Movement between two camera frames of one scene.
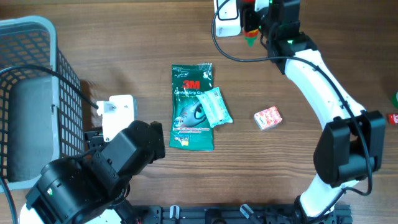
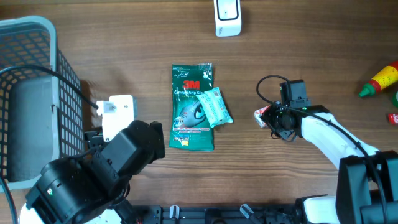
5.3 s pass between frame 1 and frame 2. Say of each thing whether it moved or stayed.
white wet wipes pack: stayed
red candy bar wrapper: stayed
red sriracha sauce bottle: moved
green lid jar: stayed
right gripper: moved
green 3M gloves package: stayed
